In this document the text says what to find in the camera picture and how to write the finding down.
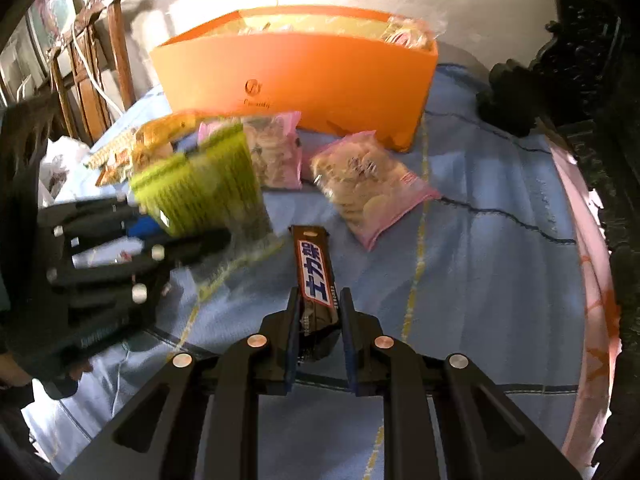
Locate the brown chocolate bar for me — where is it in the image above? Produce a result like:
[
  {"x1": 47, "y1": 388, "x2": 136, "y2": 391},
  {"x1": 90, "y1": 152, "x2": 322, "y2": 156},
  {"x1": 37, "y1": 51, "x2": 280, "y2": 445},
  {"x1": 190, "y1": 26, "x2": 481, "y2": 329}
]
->
[{"x1": 290, "y1": 226, "x2": 341, "y2": 361}]

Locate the yellow green snack packet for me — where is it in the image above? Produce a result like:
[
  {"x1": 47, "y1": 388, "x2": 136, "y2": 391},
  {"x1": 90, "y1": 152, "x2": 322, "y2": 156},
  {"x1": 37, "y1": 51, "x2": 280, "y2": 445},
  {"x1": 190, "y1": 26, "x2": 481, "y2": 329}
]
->
[{"x1": 130, "y1": 120, "x2": 272, "y2": 240}]

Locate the yellow cake packet with barcode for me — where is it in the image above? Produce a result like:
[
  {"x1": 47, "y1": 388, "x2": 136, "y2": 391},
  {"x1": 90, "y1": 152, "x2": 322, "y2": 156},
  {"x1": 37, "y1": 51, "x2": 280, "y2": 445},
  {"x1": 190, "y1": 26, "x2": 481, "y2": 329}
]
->
[{"x1": 96, "y1": 110, "x2": 209, "y2": 186}]

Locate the pink cookie bag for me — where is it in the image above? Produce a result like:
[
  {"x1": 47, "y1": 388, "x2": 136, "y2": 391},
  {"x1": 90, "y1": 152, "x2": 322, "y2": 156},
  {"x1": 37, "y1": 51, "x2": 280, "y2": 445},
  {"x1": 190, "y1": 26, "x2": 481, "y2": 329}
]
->
[
  {"x1": 309, "y1": 131, "x2": 440, "y2": 250},
  {"x1": 198, "y1": 112, "x2": 303, "y2": 190}
]

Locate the clear bag brown pastry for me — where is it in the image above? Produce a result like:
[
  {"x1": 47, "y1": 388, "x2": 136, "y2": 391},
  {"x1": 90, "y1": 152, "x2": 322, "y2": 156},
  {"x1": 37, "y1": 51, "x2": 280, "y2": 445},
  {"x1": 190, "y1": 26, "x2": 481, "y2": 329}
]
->
[{"x1": 380, "y1": 15, "x2": 448, "y2": 50}]

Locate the person's left hand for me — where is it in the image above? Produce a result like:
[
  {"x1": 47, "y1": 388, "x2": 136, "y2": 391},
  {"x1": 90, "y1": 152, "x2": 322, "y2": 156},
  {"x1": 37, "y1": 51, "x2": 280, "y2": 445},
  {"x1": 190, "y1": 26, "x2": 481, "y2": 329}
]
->
[{"x1": 0, "y1": 352, "x2": 93, "y2": 387}]

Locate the white plastic shopping bag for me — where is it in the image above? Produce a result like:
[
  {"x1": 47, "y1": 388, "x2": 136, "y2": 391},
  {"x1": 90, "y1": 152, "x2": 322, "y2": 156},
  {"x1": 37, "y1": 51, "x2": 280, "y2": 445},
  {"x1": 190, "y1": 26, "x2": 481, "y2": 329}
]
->
[{"x1": 38, "y1": 136, "x2": 90, "y2": 208}]

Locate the pink sheet under tablecloth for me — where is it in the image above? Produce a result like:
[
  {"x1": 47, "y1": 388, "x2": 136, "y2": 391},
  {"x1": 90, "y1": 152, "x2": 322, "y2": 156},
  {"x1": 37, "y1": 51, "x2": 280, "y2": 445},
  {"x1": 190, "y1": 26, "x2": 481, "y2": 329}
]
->
[{"x1": 550, "y1": 143, "x2": 622, "y2": 479}]

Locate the long biscuit stick packet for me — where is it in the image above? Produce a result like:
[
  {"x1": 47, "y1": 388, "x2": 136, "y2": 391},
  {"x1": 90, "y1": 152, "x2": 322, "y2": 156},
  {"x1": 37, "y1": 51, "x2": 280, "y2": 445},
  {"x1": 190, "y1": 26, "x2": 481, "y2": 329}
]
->
[{"x1": 82, "y1": 130, "x2": 136, "y2": 169}]

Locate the blue checked tablecloth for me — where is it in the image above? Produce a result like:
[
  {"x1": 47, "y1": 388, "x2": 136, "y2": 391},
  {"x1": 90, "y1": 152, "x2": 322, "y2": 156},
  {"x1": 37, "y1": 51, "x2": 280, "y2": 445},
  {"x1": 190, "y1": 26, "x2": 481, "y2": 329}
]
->
[{"x1": 24, "y1": 64, "x2": 586, "y2": 470}]

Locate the carved brown wooden chair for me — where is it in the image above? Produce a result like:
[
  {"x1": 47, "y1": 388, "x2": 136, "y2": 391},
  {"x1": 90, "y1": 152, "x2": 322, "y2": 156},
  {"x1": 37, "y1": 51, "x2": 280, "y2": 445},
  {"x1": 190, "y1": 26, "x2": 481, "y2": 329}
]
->
[{"x1": 47, "y1": 0, "x2": 137, "y2": 145}]

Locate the red framed painting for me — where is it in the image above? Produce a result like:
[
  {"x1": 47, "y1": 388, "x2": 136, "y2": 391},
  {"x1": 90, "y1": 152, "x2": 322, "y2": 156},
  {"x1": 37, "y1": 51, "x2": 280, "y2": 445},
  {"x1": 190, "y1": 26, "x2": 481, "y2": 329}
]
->
[{"x1": 28, "y1": 0, "x2": 76, "y2": 58}]

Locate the orange cardboard box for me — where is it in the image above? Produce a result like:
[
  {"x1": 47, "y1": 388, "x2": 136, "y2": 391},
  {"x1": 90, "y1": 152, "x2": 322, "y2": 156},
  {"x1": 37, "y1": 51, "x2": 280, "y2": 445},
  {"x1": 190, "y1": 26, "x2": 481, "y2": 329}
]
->
[{"x1": 151, "y1": 6, "x2": 438, "y2": 152}]

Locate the dark carved wooden furniture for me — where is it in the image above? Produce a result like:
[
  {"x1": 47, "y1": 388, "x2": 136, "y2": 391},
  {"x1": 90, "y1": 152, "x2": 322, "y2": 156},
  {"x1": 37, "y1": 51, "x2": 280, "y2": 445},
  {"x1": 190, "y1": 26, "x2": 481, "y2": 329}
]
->
[{"x1": 476, "y1": 0, "x2": 639, "y2": 479}]

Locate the white power cable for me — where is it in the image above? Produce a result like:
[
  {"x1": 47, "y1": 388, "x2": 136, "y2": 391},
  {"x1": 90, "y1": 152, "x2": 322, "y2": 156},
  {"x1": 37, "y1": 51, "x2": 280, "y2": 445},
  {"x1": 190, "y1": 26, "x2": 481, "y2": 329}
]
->
[{"x1": 71, "y1": 19, "x2": 126, "y2": 116}]

